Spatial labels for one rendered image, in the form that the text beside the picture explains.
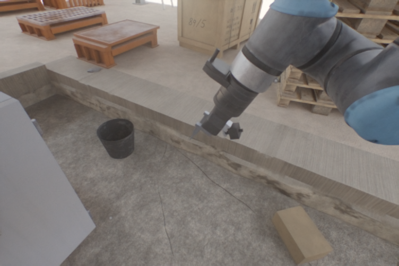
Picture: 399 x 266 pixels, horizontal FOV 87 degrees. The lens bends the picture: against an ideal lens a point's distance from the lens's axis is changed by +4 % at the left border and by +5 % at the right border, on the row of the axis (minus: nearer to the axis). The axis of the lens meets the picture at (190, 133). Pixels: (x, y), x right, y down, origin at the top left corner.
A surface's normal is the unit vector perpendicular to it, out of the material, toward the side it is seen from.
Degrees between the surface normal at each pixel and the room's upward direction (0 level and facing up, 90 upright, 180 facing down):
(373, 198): 91
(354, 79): 67
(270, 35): 75
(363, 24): 90
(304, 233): 0
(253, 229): 0
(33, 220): 90
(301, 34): 89
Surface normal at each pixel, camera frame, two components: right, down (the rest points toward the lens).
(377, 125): -0.18, 0.69
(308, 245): 0.03, -0.75
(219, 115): -0.46, 0.62
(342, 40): 0.11, 0.18
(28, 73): 0.86, 0.35
